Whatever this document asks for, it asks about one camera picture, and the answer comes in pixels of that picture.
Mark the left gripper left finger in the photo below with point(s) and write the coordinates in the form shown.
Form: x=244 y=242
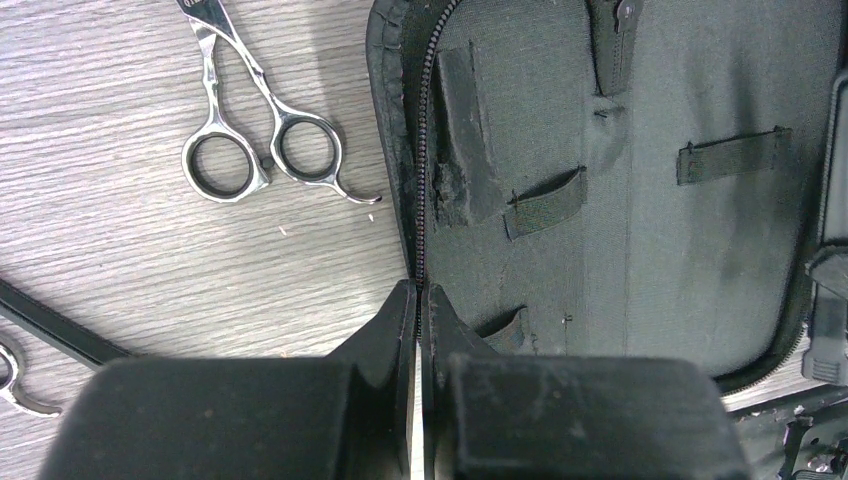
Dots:
x=345 y=415

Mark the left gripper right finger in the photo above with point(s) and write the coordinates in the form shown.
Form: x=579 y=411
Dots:
x=493 y=416

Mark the black zip tool case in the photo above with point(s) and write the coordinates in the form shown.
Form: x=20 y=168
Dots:
x=612 y=178

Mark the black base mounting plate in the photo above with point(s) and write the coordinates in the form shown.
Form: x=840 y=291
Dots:
x=799 y=436

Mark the left silver scissors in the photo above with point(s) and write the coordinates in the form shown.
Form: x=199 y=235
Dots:
x=12 y=389

